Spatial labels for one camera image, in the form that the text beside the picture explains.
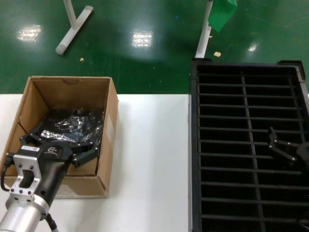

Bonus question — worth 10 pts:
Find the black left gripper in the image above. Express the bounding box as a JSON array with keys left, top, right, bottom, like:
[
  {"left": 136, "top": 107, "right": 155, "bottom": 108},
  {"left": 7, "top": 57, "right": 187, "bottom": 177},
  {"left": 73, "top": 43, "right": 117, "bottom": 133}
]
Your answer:
[{"left": 19, "top": 122, "right": 100, "bottom": 206}]

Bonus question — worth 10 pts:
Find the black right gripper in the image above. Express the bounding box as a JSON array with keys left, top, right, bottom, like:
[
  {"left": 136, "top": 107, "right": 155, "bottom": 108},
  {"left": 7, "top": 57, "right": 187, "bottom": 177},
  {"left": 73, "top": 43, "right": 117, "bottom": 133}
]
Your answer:
[{"left": 267, "top": 126, "right": 309, "bottom": 166}]

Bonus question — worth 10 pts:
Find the grey antistatic bag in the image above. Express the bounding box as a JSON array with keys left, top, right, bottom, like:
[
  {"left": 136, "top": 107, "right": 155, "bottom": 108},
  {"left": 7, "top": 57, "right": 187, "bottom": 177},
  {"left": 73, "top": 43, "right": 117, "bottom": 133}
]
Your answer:
[{"left": 40, "top": 108, "right": 105, "bottom": 145}]

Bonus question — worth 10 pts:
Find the brown cardboard box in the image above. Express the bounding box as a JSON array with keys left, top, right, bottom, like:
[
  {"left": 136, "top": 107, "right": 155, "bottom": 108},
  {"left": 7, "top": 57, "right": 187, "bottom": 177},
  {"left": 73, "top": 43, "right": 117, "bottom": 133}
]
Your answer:
[{"left": 0, "top": 75, "right": 120, "bottom": 199}]

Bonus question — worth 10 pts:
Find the black slotted container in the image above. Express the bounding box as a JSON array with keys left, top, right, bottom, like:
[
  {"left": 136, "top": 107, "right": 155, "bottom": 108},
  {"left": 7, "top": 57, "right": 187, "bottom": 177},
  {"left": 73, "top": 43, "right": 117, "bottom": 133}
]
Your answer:
[{"left": 189, "top": 58, "right": 309, "bottom": 232}]

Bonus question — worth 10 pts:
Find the white table leg with foot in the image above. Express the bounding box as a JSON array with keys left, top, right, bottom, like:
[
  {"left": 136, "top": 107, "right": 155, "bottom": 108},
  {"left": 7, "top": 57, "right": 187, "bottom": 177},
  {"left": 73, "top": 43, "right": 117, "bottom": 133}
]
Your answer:
[
  {"left": 195, "top": 0, "right": 214, "bottom": 59},
  {"left": 55, "top": 0, "right": 94, "bottom": 56}
]

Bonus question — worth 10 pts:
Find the green tablecloth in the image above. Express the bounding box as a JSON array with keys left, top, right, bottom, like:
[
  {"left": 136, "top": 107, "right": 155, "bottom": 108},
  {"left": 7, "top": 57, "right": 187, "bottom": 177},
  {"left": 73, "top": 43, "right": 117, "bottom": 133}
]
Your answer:
[{"left": 208, "top": 0, "right": 239, "bottom": 33}]

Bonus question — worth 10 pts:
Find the grey left arm cable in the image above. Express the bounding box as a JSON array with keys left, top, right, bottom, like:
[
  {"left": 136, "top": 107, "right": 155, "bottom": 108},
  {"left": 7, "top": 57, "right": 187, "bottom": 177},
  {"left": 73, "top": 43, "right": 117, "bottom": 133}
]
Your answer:
[{"left": 44, "top": 212, "right": 60, "bottom": 232}]

